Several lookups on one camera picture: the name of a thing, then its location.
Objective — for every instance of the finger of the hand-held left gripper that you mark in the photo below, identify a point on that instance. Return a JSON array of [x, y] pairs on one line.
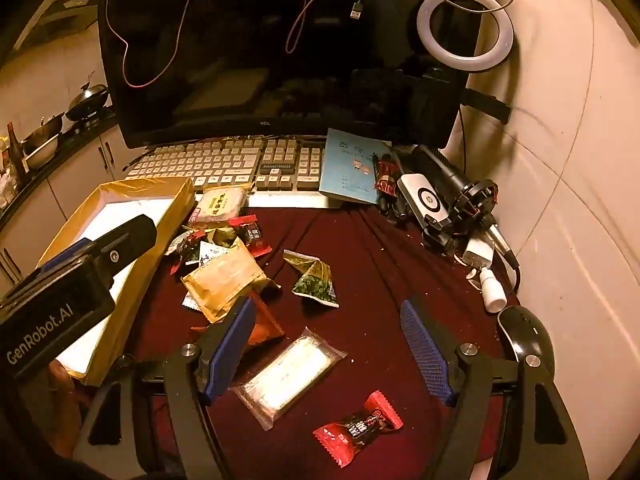
[[127, 235]]

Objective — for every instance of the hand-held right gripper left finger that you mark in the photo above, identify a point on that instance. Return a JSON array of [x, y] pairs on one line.
[[227, 352]]

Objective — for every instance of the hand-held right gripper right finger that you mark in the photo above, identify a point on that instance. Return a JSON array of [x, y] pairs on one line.
[[425, 352]]

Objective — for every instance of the gold cardboard box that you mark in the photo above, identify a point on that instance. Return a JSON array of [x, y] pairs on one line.
[[165, 220]]

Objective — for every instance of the orange snack packet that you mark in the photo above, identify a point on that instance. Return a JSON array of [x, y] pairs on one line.
[[265, 327]]

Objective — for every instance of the small dark red packet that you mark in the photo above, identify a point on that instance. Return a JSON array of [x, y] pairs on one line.
[[187, 247]]

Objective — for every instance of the clear packet with white bar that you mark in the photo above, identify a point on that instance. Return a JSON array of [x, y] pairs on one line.
[[290, 375]]

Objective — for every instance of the brown gold snack packet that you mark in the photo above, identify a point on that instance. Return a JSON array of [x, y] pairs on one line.
[[225, 275]]

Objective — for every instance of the small white packet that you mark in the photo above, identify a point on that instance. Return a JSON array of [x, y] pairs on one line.
[[207, 256]]

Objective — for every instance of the small green gold packet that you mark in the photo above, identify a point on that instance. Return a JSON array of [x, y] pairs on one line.
[[222, 237]]

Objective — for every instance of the gold-edged cracker packet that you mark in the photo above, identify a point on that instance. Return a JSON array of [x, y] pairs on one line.
[[220, 205]]

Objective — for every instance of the large red candy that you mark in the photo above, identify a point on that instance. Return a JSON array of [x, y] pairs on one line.
[[357, 425]]

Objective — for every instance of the green gold snack packet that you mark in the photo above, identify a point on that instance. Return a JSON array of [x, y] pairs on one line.
[[312, 277]]

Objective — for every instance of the small red candy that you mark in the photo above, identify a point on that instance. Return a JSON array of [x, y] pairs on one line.
[[247, 225]]

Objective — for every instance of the person's left hand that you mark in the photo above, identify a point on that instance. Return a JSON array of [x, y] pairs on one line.
[[61, 382]]

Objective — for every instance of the maroon cloth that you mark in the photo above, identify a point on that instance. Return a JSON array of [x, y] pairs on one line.
[[370, 280]]

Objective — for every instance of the small white bottle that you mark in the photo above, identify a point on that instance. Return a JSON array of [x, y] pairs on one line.
[[492, 290]]

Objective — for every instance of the black computer mouse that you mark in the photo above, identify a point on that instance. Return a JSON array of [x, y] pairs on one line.
[[525, 332]]

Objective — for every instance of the white charger block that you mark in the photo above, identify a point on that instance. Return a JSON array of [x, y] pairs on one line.
[[477, 252]]

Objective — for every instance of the beige grey keyboard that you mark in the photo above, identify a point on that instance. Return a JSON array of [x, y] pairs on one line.
[[225, 162]]

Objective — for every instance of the metal pot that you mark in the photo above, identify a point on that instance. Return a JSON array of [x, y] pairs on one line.
[[42, 147]]

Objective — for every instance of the dark glass bottle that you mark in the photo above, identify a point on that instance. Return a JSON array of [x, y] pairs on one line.
[[15, 152]]

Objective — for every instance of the black wok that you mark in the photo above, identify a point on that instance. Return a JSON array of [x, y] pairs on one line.
[[87, 97]]

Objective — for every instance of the white board under keyboard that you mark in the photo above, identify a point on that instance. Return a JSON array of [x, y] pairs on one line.
[[295, 201]]

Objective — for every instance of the red snack stick packet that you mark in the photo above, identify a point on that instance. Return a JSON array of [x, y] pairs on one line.
[[386, 175]]

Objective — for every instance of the blue booklet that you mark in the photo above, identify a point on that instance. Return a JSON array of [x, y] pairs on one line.
[[347, 167]]

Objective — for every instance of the black computer monitor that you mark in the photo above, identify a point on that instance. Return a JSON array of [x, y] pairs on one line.
[[280, 60]]

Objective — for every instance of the range hood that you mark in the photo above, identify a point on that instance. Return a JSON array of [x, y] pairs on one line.
[[75, 5]]

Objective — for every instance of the black microphone with shock mount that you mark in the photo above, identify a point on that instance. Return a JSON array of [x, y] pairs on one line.
[[450, 175]]

